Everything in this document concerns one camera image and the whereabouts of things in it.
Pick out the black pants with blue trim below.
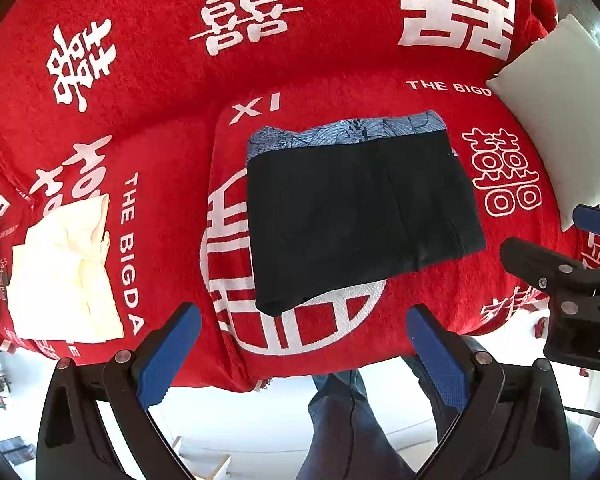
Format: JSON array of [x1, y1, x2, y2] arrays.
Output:
[[246, 110, 486, 316]]

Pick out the person legs in jeans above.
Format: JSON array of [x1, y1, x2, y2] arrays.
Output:
[[296, 356, 600, 480]]

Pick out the cream folded cloth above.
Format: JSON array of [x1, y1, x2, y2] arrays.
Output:
[[6, 194, 124, 344]]

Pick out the red blanket with white characters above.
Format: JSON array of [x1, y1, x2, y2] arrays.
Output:
[[0, 0, 600, 394]]

